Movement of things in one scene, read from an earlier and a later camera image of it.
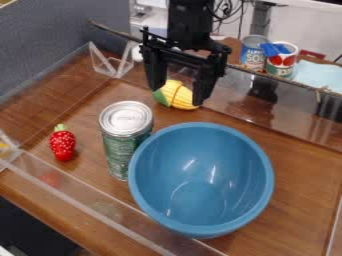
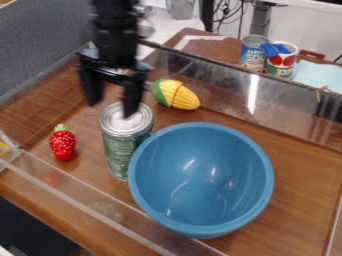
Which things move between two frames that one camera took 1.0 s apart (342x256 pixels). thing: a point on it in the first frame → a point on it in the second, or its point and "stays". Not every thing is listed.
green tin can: x=126 y=124 stays
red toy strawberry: x=62 y=142 stays
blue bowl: x=201 y=180 stays
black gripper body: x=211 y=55 → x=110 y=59
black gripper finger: x=207 y=76 → x=133 y=96
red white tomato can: x=282 y=66 stays
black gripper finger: x=157 y=66 → x=94 y=86
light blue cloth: x=320 y=75 stays
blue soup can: x=253 y=56 stays
